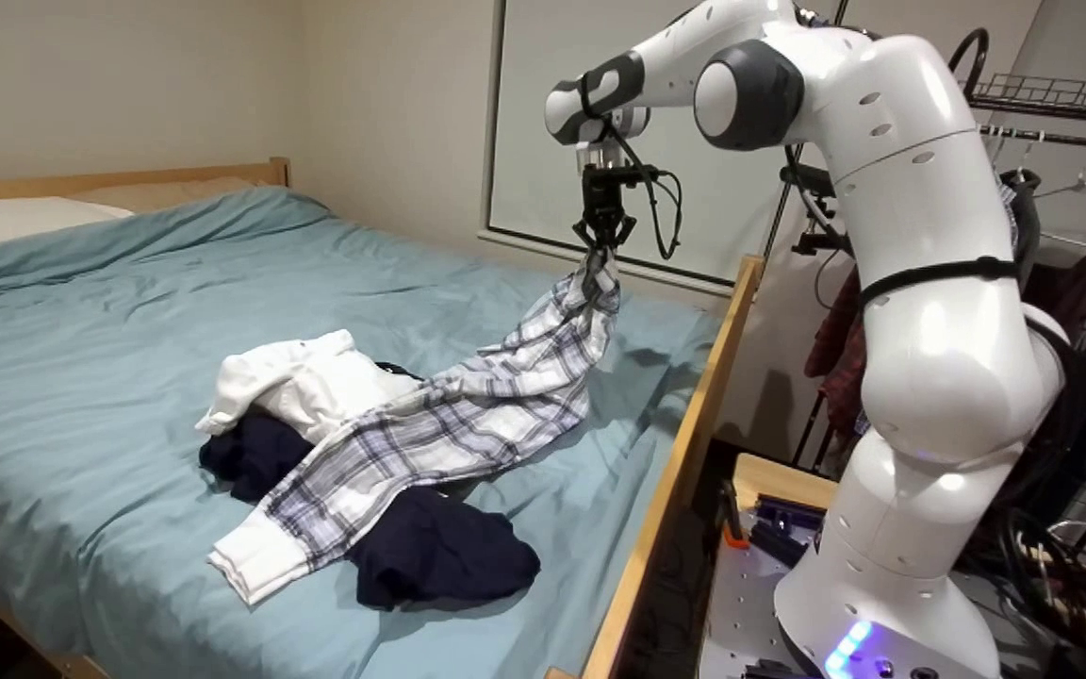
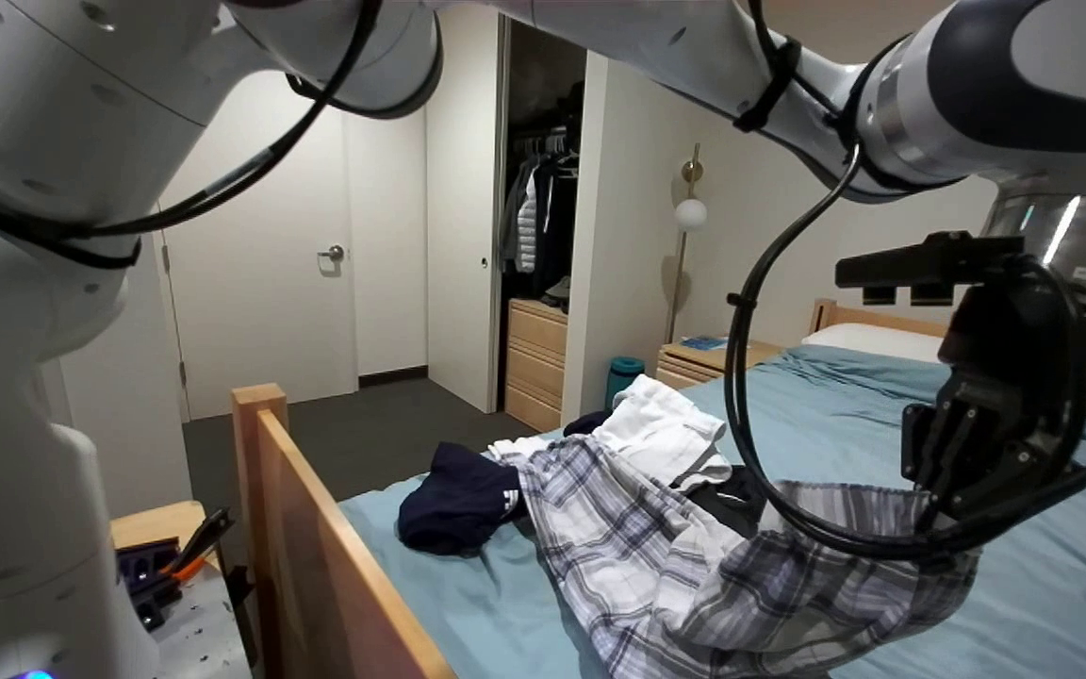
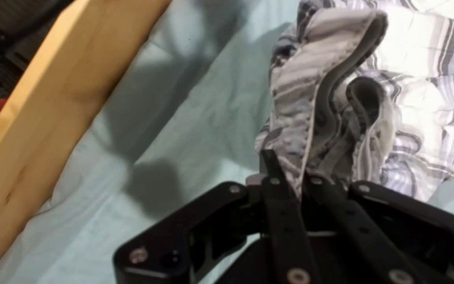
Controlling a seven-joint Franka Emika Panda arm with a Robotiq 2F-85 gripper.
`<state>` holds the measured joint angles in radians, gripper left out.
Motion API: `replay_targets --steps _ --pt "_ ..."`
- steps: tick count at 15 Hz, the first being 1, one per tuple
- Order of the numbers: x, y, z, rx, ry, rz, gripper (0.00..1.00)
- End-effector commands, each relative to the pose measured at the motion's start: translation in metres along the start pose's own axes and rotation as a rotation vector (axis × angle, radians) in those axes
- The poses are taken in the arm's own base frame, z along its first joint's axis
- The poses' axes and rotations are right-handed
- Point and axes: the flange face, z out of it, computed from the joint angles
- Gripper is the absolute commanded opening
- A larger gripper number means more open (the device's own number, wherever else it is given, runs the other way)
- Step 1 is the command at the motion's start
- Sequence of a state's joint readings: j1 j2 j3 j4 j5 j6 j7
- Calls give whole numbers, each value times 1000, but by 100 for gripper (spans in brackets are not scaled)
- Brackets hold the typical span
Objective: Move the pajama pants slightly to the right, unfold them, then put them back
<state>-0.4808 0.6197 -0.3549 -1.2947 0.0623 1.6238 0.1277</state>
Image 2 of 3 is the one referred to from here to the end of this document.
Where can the white closet door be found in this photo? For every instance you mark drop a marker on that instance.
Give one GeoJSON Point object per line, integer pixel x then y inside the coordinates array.
{"type": "Point", "coordinates": [463, 250]}

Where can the wooden dresser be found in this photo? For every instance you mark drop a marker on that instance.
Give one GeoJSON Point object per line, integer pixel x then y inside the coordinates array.
{"type": "Point", "coordinates": [538, 364]}

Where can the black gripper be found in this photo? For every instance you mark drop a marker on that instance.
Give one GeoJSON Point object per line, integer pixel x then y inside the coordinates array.
{"type": "Point", "coordinates": [1021, 360]}

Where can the small wooden table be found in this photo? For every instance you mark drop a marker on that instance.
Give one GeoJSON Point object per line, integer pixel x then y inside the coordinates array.
{"type": "Point", "coordinates": [158, 519]}

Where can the teal bin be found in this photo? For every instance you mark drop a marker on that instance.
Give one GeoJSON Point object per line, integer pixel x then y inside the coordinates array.
{"type": "Point", "coordinates": [625, 378]}

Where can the globe wall lamp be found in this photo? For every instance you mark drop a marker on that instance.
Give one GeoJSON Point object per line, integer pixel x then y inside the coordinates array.
{"type": "Point", "coordinates": [690, 213]}

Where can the hanging closet clothes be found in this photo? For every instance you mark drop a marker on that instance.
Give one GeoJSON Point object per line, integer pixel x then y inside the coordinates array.
{"type": "Point", "coordinates": [544, 213]}

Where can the white room door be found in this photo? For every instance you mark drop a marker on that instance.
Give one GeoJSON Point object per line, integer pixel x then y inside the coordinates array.
{"type": "Point", "coordinates": [255, 314]}

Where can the light blue bed sheet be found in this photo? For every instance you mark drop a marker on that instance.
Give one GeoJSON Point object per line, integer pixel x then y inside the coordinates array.
{"type": "Point", "coordinates": [1073, 604]}

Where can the navy blue garment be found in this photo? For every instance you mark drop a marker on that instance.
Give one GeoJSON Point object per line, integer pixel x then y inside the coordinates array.
{"type": "Point", "coordinates": [452, 502]}

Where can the wooden bed frame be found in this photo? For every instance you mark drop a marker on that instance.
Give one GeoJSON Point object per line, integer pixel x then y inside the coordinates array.
{"type": "Point", "coordinates": [317, 568]}

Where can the grey plaid pajama pants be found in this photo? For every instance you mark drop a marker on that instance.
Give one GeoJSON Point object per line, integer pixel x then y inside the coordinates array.
{"type": "Point", "coordinates": [642, 568]}

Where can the wooden nightstand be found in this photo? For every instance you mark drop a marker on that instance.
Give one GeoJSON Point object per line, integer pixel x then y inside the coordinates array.
{"type": "Point", "coordinates": [695, 364]}

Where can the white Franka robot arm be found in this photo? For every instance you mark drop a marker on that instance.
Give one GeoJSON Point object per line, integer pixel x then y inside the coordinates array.
{"type": "Point", "coordinates": [39, 378]}

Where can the blue book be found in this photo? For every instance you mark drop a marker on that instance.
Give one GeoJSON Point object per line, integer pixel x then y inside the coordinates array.
{"type": "Point", "coordinates": [701, 339]}

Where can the white pillow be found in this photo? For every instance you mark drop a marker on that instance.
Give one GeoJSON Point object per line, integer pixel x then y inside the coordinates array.
{"type": "Point", "coordinates": [876, 339]}

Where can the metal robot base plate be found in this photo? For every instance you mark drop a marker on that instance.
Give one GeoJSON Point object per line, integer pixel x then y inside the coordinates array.
{"type": "Point", "coordinates": [199, 635]}

